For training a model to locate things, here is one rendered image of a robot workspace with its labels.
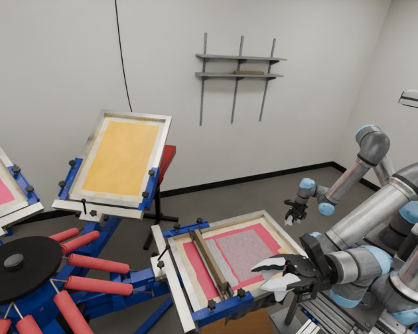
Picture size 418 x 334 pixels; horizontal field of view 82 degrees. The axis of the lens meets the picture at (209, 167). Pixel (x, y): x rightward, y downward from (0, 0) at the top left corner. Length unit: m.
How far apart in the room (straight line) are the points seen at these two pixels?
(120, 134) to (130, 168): 0.33
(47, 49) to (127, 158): 1.43
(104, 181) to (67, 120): 1.32
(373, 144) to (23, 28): 2.79
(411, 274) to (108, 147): 1.82
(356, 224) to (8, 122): 2.99
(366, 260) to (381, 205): 0.20
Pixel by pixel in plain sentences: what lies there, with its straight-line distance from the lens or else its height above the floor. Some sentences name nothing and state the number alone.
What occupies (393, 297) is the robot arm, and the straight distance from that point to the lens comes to 1.07.
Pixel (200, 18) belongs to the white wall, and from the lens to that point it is 3.08.
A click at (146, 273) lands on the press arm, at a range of 1.41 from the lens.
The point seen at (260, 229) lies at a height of 0.96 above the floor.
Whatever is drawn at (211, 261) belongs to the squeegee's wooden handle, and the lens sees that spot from 1.43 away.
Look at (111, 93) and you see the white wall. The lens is 2.93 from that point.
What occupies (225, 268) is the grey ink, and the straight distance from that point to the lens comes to 1.53.
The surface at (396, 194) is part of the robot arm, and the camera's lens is 0.90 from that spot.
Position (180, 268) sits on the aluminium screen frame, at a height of 0.99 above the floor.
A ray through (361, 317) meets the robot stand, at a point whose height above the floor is 1.26.
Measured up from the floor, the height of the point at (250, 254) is 0.96.
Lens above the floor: 2.16
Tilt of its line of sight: 29 degrees down
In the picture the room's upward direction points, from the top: 5 degrees clockwise
